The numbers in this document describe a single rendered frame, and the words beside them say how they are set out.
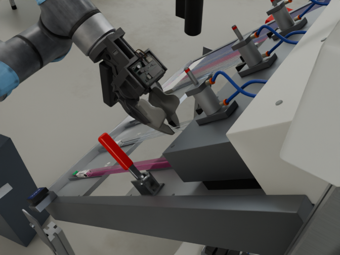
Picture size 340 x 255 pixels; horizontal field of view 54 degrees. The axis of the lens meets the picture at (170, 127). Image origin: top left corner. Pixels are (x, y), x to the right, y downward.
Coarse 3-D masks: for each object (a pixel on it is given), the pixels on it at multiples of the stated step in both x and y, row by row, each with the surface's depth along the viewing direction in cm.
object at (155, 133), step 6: (174, 126) 65; (180, 126) 63; (186, 126) 62; (150, 132) 72; (156, 132) 69; (174, 132) 65; (126, 138) 82; (132, 138) 78; (138, 138) 75; (144, 138) 74; (150, 138) 72; (120, 144) 82; (126, 144) 81
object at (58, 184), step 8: (176, 72) 113; (168, 80) 111; (128, 120) 99; (120, 128) 97; (112, 136) 95; (96, 144) 93; (88, 152) 90; (96, 152) 92; (80, 160) 89; (88, 160) 90; (72, 168) 87; (80, 168) 88; (64, 176) 86; (72, 176) 87; (56, 184) 84; (64, 184) 85; (56, 192) 84
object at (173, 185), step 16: (160, 176) 51; (176, 176) 48; (128, 192) 54; (160, 192) 46; (176, 192) 43; (192, 192) 41; (208, 192) 38; (224, 192) 36; (240, 192) 34; (256, 192) 33
